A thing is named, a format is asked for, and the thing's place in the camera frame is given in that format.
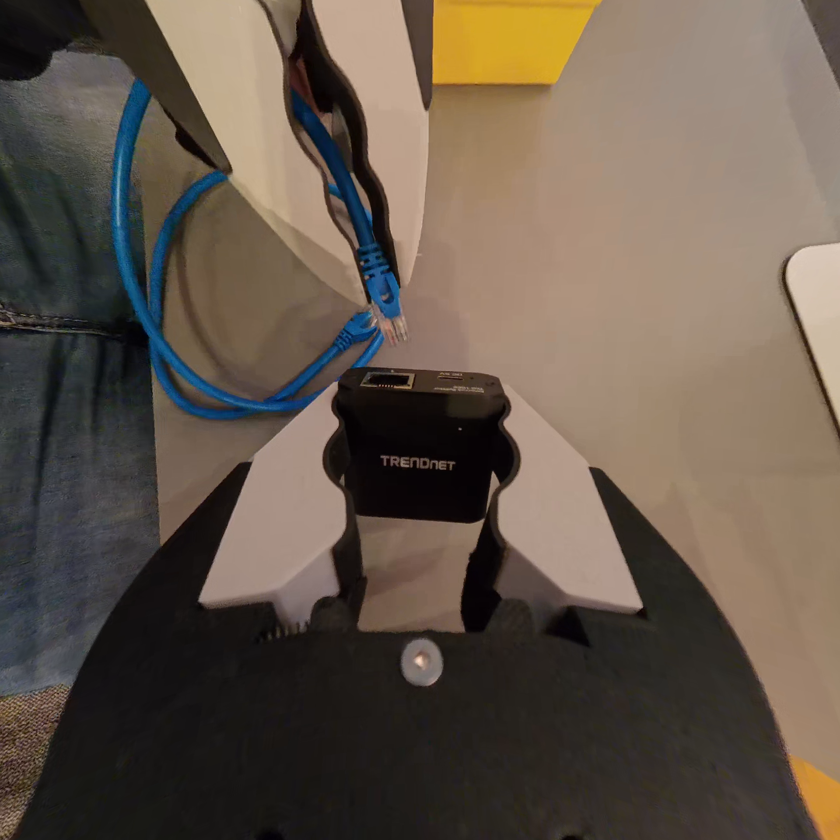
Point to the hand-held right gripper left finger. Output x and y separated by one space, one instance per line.
275 525

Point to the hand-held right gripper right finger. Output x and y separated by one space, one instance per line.
558 525

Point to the black ethernet splitter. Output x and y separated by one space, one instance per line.
420 433

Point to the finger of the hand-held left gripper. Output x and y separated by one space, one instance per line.
394 131
243 98

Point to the person's left hand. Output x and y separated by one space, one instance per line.
300 75

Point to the person's leg in jeans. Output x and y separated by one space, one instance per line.
65 426

